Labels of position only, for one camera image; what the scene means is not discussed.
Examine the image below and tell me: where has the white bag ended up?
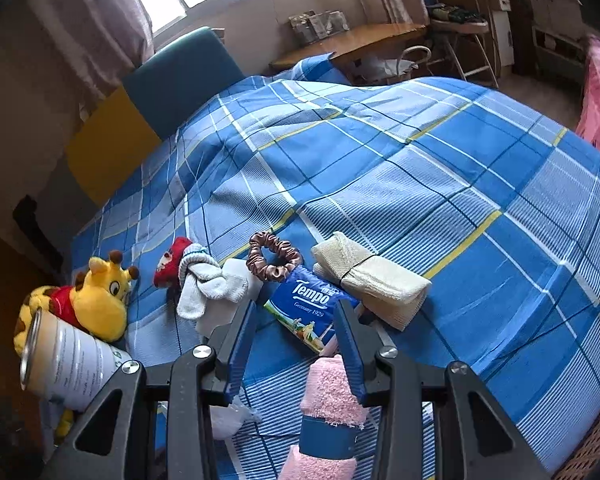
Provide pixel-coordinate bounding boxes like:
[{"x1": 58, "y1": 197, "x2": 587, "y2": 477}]
[{"x1": 350, "y1": 55, "x2": 416, "y2": 86}]

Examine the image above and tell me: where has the beige rolled towel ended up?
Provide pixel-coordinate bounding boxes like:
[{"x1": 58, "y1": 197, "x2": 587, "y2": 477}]
[{"x1": 311, "y1": 231, "x2": 432, "y2": 332}]

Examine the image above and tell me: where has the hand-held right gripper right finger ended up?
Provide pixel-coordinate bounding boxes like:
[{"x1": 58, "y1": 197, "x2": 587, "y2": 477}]
[{"x1": 332, "y1": 300, "x2": 551, "y2": 480}]

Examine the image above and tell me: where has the metal folding chair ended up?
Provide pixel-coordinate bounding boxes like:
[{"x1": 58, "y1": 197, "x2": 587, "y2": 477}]
[{"x1": 402, "y1": 0, "x2": 501, "y2": 91}]

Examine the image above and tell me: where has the protein paper cup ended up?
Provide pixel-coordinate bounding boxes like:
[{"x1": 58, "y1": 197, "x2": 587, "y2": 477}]
[{"x1": 20, "y1": 307, "x2": 133, "y2": 413}]

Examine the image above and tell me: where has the woven basket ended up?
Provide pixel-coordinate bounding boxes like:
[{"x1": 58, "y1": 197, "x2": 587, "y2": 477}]
[{"x1": 555, "y1": 400, "x2": 600, "y2": 480}]

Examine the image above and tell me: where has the yellow giraffe plush toy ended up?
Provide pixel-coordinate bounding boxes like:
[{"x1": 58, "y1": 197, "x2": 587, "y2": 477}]
[{"x1": 14, "y1": 251, "x2": 141, "y2": 448}]

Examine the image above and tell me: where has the pink towel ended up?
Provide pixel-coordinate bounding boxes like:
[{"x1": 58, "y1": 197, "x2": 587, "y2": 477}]
[{"x1": 278, "y1": 335, "x2": 371, "y2": 480}]

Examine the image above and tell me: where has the brown satin scrunchie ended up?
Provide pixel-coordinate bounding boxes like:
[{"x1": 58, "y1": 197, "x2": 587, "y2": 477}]
[{"x1": 246, "y1": 231, "x2": 305, "y2": 282}]

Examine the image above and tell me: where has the brown wooden wardrobe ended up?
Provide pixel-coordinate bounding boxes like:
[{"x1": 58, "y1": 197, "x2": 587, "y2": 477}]
[{"x1": 0, "y1": 220, "x2": 66, "y2": 480}]

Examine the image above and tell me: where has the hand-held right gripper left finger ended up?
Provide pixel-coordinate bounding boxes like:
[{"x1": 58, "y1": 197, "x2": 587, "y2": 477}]
[{"x1": 40, "y1": 301, "x2": 261, "y2": 480}]

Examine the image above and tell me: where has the blue tissue packet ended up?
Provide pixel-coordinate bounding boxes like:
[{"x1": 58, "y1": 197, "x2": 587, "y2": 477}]
[{"x1": 263, "y1": 266, "x2": 363, "y2": 356}]

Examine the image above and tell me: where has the wooden desk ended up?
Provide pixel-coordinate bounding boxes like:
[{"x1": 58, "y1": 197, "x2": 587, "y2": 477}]
[{"x1": 270, "y1": 22, "x2": 428, "y2": 73}]

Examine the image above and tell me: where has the teal yellow grey headboard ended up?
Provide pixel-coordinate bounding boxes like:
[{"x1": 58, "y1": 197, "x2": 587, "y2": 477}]
[{"x1": 35, "y1": 26, "x2": 246, "y2": 241}]

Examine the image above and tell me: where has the clear plastic desk organiser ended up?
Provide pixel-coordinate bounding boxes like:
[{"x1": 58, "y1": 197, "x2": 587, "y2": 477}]
[{"x1": 287, "y1": 10, "x2": 351, "y2": 43}]

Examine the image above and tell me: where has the blue plaid blanket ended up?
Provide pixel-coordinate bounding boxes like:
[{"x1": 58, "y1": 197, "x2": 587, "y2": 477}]
[{"x1": 45, "y1": 54, "x2": 600, "y2": 480}]

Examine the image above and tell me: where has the red plush toy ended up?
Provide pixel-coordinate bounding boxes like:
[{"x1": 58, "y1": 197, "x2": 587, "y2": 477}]
[{"x1": 153, "y1": 236, "x2": 196, "y2": 291}]

